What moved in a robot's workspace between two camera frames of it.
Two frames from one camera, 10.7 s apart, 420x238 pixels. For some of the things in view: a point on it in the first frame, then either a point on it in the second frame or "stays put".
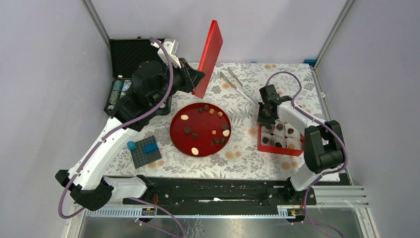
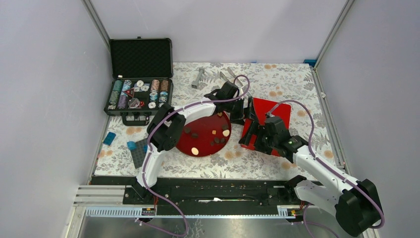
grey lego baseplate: [140, 158] stays put
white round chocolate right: [226, 133] stays put
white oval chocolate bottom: [194, 150] stays put
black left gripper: [191, 77] to [237, 118]
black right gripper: [261, 121] to [252, 130]
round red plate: [200, 129] stays put
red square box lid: [212, 48] to [263, 108]
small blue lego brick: [131, 145] stays put
